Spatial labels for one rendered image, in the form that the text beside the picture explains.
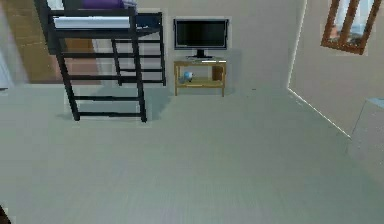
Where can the wooden television stand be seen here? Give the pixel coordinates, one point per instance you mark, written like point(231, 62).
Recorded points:
point(200, 82)

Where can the blue ball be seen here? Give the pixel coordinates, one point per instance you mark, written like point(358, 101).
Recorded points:
point(188, 76)

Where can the brown box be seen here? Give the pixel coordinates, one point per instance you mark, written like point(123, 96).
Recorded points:
point(217, 72)

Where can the white remote control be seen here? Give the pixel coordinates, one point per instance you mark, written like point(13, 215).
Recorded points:
point(213, 61)

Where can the black television set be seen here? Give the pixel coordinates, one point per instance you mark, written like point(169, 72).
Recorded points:
point(201, 34)

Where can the white mattress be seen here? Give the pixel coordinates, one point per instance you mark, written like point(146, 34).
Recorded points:
point(91, 22)

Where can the purple pillow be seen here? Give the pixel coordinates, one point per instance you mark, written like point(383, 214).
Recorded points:
point(103, 3)

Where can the wooden framed window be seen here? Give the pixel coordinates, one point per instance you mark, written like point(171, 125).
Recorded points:
point(350, 23)

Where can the black loft bed frame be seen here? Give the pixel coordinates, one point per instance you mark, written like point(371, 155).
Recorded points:
point(139, 83)

